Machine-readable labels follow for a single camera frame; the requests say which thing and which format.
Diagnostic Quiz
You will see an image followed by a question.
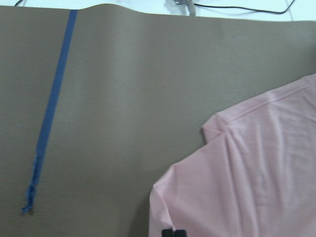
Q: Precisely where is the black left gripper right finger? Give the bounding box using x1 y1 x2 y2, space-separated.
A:
174 230 186 237

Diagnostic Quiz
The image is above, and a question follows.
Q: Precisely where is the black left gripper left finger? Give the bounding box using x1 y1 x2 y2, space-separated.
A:
161 229 174 237

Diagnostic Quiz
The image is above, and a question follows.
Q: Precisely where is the pink printed t-shirt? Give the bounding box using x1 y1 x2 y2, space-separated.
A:
149 75 316 237

